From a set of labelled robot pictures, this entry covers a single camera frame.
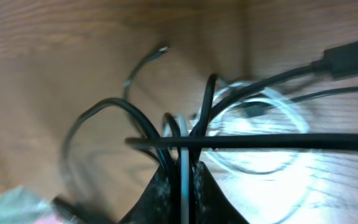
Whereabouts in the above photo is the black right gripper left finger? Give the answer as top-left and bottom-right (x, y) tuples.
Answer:
(119, 166), (179, 224)

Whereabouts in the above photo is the black USB cable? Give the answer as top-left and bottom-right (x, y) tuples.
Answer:
(51, 36), (358, 224)

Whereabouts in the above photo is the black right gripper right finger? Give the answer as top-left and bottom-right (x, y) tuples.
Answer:
(190, 161), (249, 224)

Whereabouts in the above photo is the white USB cable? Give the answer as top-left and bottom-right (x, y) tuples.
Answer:
(162, 80), (319, 224)

